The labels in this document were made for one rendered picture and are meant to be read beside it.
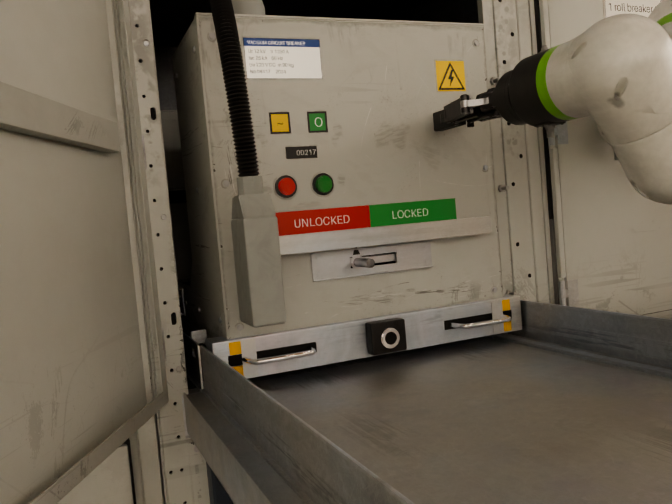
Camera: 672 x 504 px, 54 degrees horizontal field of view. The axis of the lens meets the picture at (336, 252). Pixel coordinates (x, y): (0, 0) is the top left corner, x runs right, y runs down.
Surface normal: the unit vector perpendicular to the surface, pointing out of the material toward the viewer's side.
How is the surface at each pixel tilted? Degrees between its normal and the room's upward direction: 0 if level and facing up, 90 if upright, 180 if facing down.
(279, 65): 90
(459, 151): 90
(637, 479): 0
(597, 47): 73
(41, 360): 90
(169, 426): 90
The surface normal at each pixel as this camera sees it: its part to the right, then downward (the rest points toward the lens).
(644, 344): -0.92, 0.10
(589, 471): -0.09, -0.99
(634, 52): -0.14, 0.03
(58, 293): 0.99, -0.08
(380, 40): 0.38, 0.01
